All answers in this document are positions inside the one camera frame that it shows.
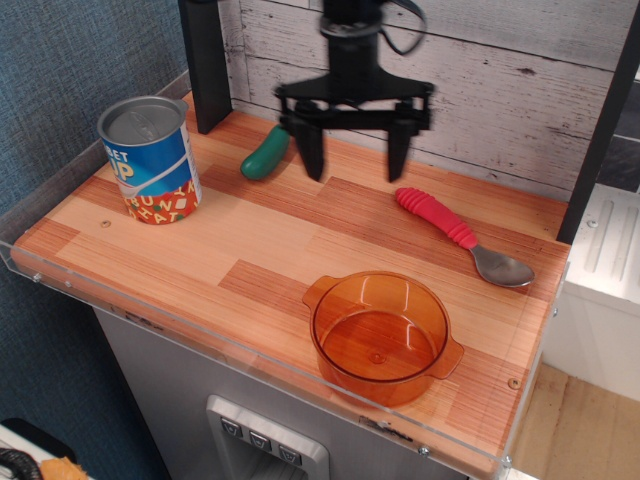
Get silver dispenser button panel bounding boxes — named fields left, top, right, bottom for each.
left=206, top=395, right=331, bottom=479

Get blue soup can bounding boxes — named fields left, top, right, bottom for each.
left=97, top=96, right=202, bottom=225

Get red handled metal spoon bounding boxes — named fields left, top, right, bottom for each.
left=395, top=187, right=535, bottom=288

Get black and orange object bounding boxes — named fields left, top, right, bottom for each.
left=1, top=418, right=91, bottom=479

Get orange transparent plastic pot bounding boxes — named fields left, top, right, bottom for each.
left=303, top=271, right=464, bottom=407

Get white toy sink unit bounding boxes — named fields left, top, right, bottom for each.
left=542, top=185, right=639, bottom=400

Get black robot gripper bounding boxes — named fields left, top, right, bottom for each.
left=275, top=29, right=434, bottom=182

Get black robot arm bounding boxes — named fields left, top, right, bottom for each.
left=275, top=1, right=435, bottom=182

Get grey toy fridge cabinet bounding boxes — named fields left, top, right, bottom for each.
left=96, top=310, right=463, bottom=479

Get clear acrylic table guard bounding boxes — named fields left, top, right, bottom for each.
left=0, top=70, right=571, bottom=474

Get green toy pickle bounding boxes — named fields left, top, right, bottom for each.
left=240, top=125, right=290, bottom=180

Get dark right frame post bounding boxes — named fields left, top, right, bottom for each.
left=556, top=2, right=639, bottom=245

